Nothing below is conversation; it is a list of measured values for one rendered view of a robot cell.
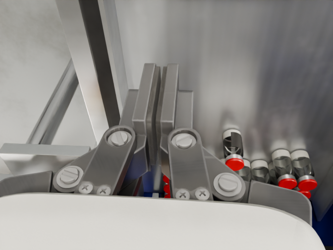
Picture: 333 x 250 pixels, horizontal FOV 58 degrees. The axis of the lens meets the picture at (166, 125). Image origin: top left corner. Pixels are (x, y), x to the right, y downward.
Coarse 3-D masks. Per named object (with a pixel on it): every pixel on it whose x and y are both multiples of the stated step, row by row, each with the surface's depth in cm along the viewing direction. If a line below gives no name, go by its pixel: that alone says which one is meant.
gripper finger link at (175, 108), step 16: (176, 64) 14; (176, 80) 13; (160, 96) 12; (176, 96) 13; (192, 96) 13; (160, 112) 12; (176, 112) 13; (192, 112) 13; (160, 128) 12; (160, 144) 11; (160, 160) 13; (208, 160) 11; (224, 176) 10; (224, 192) 10; (240, 192) 10
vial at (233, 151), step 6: (228, 132) 35; (222, 138) 36; (228, 138) 34; (228, 144) 34; (228, 150) 33; (234, 150) 33; (240, 150) 33; (228, 156) 33; (234, 156) 32; (240, 156) 33
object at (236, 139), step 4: (232, 132) 35; (236, 132) 35; (232, 136) 34; (236, 136) 34; (240, 136) 35; (232, 140) 34; (236, 140) 34; (240, 140) 34; (232, 144) 34; (236, 144) 34; (240, 144) 34
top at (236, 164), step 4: (228, 160) 32; (232, 160) 32; (236, 160) 32; (240, 160) 32; (228, 164) 33; (232, 164) 33; (236, 164) 33; (240, 164) 33; (232, 168) 33; (236, 168) 33; (240, 168) 33
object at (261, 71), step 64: (128, 0) 25; (192, 0) 25; (256, 0) 25; (320, 0) 24; (128, 64) 30; (192, 64) 29; (256, 64) 29; (320, 64) 28; (256, 128) 35; (320, 128) 34; (320, 192) 42
